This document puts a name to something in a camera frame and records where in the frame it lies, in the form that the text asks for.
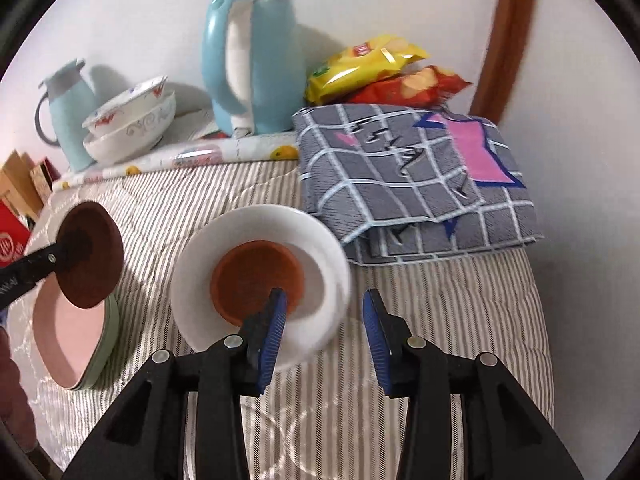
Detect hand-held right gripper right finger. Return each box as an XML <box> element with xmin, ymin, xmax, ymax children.
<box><xmin>361</xmin><ymin>288</ymin><xmax>583</xmax><ymax>480</ymax></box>

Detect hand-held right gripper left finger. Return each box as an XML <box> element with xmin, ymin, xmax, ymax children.
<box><xmin>62</xmin><ymin>287</ymin><xmax>289</xmax><ymax>480</ymax></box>

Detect striped quilted blanket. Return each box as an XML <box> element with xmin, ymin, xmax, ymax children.
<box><xmin>10</xmin><ymin>157</ymin><xmax>556</xmax><ymax>480</ymax></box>

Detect light blue electric kettle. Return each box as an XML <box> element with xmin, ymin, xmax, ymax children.
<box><xmin>201</xmin><ymin>0</ymin><xmax>304</xmax><ymax>137</ymax></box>

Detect large white swirl print bowl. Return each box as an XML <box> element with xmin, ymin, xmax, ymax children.
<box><xmin>83</xmin><ymin>91</ymin><xmax>178</xmax><ymax>166</ymax></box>

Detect brown wooden door frame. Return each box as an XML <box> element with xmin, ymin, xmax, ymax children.
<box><xmin>470</xmin><ymin>0</ymin><xmax>538</xmax><ymax>126</ymax></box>

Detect red and blue print bowl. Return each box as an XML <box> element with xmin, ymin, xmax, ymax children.
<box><xmin>81</xmin><ymin>76</ymin><xmax>169</xmax><ymax>137</ymax></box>

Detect grey plaid folded cloth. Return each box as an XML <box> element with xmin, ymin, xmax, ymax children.
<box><xmin>291</xmin><ymin>103</ymin><xmax>545</xmax><ymax>265</ymax></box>

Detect brown patterned book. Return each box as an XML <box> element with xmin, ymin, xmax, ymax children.
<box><xmin>30</xmin><ymin>157</ymin><xmax>55</xmax><ymax>201</ymax></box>

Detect pink square plate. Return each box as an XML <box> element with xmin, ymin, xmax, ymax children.
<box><xmin>32</xmin><ymin>287</ymin><xmax>111</xmax><ymax>388</ymax></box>

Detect red chip bag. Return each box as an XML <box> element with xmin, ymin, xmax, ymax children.
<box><xmin>345</xmin><ymin>65</ymin><xmax>473</xmax><ymax>109</ymax></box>

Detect plain white bowl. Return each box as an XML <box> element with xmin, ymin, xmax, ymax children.
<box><xmin>170</xmin><ymin>205</ymin><xmax>352</xmax><ymax>372</ymax></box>

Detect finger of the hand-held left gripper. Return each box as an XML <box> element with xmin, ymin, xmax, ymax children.
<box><xmin>0</xmin><ymin>237</ymin><xmax>93</xmax><ymax>291</ymax></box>

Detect fruit print table cover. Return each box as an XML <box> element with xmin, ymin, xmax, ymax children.
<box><xmin>52</xmin><ymin>107</ymin><xmax>301</xmax><ymax>192</ymax></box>

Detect red paper bag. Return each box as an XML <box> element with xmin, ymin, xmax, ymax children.
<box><xmin>0</xmin><ymin>200</ymin><xmax>33</xmax><ymax>268</ymax></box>

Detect yellow chip bag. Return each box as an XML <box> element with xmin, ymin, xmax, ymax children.
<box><xmin>306</xmin><ymin>34</ymin><xmax>431</xmax><ymax>107</ymax></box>

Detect brown cardboard boxes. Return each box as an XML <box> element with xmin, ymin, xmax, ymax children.
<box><xmin>0</xmin><ymin>150</ymin><xmax>46</xmax><ymax>221</ymax></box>

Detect green square plate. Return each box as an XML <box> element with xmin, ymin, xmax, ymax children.
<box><xmin>70</xmin><ymin>294</ymin><xmax>121</xmax><ymax>392</ymax></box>

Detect light blue thermos jug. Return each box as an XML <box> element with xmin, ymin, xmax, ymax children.
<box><xmin>34</xmin><ymin>59</ymin><xmax>98</xmax><ymax>173</ymax></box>

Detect small brown bowl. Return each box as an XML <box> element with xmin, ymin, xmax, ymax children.
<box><xmin>210</xmin><ymin>241</ymin><xmax>306</xmax><ymax>328</ymax></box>
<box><xmin>55</xmin><ymin>201</ymin><xmax>124</xmax><ymax>310</ymax></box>

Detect person's left hand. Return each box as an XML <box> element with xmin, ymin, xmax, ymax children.
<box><xmin>0</xmin><ymin>327</ymin><xmax>38</xmax><ymax>453</ymax></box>

